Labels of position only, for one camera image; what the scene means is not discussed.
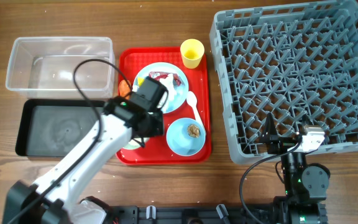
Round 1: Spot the green bowl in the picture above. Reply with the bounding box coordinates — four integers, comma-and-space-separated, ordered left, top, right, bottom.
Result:
123, 138, 149, 150

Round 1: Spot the orange carrot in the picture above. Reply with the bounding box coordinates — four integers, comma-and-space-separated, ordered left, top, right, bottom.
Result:
119, 80, 132, 100

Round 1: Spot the brown food lump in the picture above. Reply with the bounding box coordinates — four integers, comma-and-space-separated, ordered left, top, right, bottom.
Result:
187, 124, 201, 138

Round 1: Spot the white tissue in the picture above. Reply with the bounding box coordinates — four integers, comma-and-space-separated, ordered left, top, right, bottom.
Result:
160, 73, 177, 110

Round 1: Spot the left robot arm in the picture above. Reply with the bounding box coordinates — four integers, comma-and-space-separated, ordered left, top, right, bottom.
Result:
2, 91, 167, 223

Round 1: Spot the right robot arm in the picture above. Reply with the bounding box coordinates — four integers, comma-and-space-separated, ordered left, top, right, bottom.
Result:
260, 113, 331, 224

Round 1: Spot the grey dishwasher rack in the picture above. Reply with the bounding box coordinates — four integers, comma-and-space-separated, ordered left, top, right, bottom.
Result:
209, 1, 358, 164

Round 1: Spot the blue bowl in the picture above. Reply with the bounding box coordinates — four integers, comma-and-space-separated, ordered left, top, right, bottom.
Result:
166, 118, 206, 157

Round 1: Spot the light blue plate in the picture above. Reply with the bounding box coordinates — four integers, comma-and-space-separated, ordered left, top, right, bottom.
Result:
133, 62, 189, 113

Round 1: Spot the yellow silver foil wrapper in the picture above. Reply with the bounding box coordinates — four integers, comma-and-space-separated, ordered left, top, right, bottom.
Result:
137, 77, 145, 86

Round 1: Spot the white plastic spoon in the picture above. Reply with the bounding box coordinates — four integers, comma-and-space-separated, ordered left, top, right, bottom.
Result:
186, 91, 204, 127

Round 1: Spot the red snack wrapper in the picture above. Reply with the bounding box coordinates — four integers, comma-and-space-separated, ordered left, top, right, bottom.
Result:
149, 72, 181, 86

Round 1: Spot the red plastic tray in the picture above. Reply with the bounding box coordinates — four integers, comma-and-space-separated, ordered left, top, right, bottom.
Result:
116, 47, 211, 166

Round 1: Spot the yellow plastic cup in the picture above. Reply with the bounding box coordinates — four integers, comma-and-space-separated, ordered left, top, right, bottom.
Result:
180, 39, 204, 69

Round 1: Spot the black plastic tray bin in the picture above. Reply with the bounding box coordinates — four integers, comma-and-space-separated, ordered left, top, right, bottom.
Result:
15, 99, 98, 157

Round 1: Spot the clear plastic bin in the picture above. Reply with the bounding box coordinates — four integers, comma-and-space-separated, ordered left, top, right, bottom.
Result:
6, 37, 117, 99

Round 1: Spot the right black cable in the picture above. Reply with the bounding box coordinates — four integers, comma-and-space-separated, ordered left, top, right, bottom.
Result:
239, 141, 303, 224

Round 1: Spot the black cable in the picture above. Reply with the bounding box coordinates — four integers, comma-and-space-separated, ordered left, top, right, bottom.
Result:
239, 141, 303, 224
9, 58, 133, 224

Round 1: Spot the left black cable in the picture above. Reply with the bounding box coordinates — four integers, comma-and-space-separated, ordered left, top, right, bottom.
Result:
9, 58, 133, 224

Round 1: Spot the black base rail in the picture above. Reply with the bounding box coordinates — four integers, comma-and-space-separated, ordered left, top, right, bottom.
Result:
109, 203, 328, 224

